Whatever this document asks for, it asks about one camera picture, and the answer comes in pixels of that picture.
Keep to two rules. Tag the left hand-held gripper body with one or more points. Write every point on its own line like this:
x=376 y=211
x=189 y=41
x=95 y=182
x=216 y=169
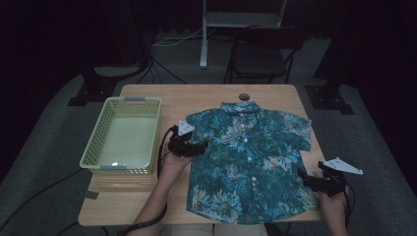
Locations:
x=182 y=146

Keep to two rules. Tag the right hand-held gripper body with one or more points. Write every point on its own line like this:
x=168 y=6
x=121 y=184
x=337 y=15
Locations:
x=329 y=183

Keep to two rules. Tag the teal floral short-sleeved shirt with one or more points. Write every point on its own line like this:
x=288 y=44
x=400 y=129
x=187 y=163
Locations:
x=246 y=164

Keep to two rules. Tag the person's right hand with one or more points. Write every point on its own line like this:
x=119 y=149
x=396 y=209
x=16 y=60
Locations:
x=334 y=205

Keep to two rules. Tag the person's left hand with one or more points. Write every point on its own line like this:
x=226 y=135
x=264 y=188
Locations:
x=172 y=167

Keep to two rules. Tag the pale green plastic basket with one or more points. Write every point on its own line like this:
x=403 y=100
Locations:
x=128 y=141

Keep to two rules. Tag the black stand base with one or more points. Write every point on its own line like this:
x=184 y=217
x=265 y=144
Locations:
x=95 y=88
x=327 y=98

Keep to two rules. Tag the person's legs in beige trousers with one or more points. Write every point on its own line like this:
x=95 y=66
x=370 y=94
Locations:
x=213 y=230

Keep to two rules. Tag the black folding chair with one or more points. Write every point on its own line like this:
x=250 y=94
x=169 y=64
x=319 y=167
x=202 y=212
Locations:
x=259 y=62

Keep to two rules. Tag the white metal stand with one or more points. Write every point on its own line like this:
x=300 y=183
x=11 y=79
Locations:
x=204 y=42

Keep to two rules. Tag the grey tape piece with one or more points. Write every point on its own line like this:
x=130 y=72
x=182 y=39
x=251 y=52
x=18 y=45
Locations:
x=91 y=194

